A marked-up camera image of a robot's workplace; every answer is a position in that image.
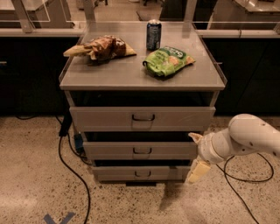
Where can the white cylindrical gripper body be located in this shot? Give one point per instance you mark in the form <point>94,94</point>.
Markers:
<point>206,149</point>

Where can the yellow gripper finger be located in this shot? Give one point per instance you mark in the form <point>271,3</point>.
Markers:
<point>199,168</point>
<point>195,137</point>

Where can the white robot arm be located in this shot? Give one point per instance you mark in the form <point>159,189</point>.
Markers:
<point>245,134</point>

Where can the grey drawer cabinet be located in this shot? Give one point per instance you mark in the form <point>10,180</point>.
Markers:
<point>125,82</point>

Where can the green chip bag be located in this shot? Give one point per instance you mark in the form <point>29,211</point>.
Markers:
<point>167,60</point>

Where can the blue box behind cabinet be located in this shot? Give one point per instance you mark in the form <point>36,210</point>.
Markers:
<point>78,142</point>

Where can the blue soda can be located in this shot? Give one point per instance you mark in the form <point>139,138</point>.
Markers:
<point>153,35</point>

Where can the brown chip bag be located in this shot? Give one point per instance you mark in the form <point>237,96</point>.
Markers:
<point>105,47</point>

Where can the black power adapter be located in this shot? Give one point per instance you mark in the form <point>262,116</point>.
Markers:
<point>65,126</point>

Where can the blue tape cross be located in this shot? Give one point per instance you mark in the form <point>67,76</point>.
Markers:
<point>48,219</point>

